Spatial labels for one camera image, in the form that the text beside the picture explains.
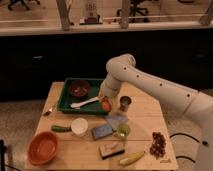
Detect red apple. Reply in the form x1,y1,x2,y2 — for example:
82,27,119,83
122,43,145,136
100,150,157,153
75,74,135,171
101,99,112,112

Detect orange bowl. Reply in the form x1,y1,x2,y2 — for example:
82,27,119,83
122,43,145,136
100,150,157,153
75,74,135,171
27,131,58,165

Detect green plastic tray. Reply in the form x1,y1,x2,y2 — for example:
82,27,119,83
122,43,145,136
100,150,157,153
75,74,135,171
57,78,107,115

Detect black office chair left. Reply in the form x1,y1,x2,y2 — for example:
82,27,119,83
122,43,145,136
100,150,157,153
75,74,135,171
7,0,41,11

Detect purple grape bunch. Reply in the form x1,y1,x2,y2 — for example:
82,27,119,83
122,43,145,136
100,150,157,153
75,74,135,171
149,132,166,158

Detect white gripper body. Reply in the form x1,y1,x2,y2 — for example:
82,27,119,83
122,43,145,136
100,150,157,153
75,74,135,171
99,83,115,99

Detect black office chair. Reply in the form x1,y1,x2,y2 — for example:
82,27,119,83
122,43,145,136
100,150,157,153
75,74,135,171
7,0,41,11
116,0,152,18

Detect blue sponge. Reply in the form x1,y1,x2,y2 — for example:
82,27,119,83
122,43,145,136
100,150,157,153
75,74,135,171
92,124,113,140

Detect black cable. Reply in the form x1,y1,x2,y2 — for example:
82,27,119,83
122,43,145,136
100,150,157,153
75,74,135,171
169,132,204,171

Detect green cucumber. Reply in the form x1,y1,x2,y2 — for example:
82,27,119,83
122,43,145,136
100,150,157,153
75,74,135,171
51,125,71,132

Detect light blue cloth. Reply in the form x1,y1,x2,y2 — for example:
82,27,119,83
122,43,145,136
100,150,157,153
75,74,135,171
105,114,128,131

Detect brown wooden block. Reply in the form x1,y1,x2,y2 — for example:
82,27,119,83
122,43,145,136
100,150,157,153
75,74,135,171
99,142,125,159

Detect white plastic spoon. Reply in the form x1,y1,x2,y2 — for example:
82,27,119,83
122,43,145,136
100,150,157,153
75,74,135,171
70,97,99,109

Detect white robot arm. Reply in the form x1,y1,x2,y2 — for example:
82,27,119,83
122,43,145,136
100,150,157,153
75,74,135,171
99,54,213,171

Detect white paper cup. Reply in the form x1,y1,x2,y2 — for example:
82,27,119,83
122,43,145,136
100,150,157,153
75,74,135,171
71,118,88,137

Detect green cup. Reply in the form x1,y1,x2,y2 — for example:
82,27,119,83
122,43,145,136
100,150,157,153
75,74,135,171
116,123,131,139

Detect dark red bowl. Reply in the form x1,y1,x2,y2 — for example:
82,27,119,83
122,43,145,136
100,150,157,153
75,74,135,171
69,80,90,98

